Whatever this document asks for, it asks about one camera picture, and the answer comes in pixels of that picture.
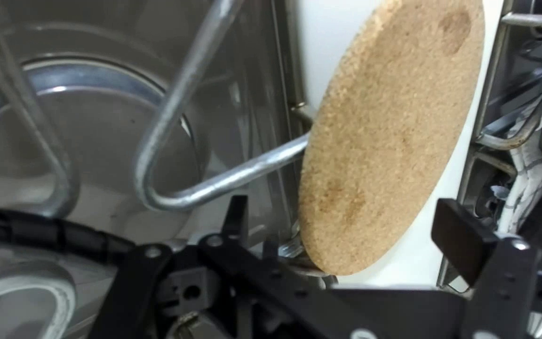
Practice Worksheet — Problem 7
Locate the dark pot with glass lid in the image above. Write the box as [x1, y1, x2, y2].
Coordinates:
[0, 0, 310, 339]

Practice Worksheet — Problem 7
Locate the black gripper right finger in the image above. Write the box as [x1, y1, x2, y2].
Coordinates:
[430, 199, 542, 339]

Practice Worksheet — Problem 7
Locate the right black stove grate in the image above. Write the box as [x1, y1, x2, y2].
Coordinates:
[475, 12, 542, 235]

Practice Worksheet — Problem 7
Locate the round wooden cork coaster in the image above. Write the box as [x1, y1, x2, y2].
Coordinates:
[298, 0, 483, 274]

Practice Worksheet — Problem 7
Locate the black cable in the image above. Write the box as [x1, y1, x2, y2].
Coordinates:
[0, 208, 137, 261]

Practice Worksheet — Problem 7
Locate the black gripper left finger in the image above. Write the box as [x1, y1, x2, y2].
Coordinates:
[88, 195, 357, 339]

